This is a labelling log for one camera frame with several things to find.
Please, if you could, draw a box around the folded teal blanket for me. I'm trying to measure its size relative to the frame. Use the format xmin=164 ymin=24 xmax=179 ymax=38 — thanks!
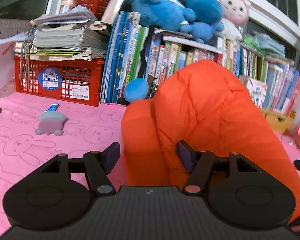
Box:
xmin=252 ymin=31 xmax=287 ymax=58

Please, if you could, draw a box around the blue cat plush toy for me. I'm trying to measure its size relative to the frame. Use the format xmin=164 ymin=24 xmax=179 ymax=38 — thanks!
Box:
xmin=162 ymin=0 xmax=224 ymax=28

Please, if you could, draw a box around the pink rabbit plush toy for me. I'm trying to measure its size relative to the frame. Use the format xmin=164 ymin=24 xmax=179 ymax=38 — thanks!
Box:
xmin=216 ymin=0 xmax=252 ymax=42

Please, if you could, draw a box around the white paper bag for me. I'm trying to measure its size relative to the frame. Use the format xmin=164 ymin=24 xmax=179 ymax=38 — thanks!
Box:
xmin=0 ymin=31 xmax=28 ymax=100

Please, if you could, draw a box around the clear jar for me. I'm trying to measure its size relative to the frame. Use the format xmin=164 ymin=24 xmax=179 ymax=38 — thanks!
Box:
xmin=60 ymin=0 xmax=77 ymax=13

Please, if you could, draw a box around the stack of magazines and papers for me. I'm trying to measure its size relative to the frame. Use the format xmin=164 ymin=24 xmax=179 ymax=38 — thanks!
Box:
xmin=14 ymin=5 xmax=110 ymax=62

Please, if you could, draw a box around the metal keychain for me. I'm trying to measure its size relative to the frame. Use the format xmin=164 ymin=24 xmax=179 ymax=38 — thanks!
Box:
xmin=147 ymin=77 xmax=159 ymax=98

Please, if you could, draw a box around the orange puffer jacket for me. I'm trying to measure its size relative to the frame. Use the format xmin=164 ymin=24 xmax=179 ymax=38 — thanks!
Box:
xmin=121 ymin=60 xmax=300 ymax=230

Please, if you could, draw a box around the row of tall blue books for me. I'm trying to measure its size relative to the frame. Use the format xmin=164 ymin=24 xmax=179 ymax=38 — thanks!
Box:
xmin=100 ymin=11 xmax=149 ymax=104

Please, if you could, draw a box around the row of colourful books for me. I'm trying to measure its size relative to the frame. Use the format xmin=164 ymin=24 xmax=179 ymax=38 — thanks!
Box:
xmin=140 ymin=34 xmax=300 ymax=113

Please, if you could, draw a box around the small grey plush toy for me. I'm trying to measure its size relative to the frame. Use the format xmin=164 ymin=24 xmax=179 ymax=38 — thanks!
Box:
xmin=35 ymin=112 xmax=68 ymax=136

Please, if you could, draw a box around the blue and white plush toy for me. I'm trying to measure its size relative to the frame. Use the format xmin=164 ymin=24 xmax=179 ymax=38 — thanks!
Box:
xmin=131 ymin=0 xmax=198 ymax=32

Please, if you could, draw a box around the pink rabbit print blanket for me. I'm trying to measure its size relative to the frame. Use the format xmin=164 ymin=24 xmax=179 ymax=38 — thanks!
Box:
xmin=0 ymin=91 xmax=300 ymax=230

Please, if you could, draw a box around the blue plush ball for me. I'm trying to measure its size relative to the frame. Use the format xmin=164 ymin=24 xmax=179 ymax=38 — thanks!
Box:
xmin=124 ymin=78 xmax=150 ymax=103

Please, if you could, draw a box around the white printed carton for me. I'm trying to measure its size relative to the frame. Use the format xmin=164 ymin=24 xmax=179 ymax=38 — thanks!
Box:
xmin=239 ymin=75 xmax=268 ymax=109

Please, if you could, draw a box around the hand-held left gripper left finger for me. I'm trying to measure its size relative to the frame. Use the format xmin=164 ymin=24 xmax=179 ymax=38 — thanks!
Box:
xmin=31 ymin=142 xmax=120 ymax=197

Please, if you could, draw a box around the tan board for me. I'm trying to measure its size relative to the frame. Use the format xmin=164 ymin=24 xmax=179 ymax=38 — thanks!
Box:
xmin=101 ymin=0 xmax=134 ymax=26

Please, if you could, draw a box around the red plastic crate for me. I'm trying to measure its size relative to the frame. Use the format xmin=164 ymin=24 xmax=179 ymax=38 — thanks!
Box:
xmin=14 ymin=55 xmax=105 ymax=107

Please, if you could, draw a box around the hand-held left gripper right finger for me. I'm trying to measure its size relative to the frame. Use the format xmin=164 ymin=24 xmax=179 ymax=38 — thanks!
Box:
xmin=177 ymin=140 xmax=268 ymax=195

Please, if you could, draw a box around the grey pegboard panel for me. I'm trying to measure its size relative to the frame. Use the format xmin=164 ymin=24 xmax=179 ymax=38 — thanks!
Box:
xmin=0 ymin=18 xmax=33 ymax=41

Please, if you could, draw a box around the blue wrapper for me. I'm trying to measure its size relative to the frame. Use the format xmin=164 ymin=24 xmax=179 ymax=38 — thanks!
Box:
xmin=44 ymin=104 xmax=60 ymax=113

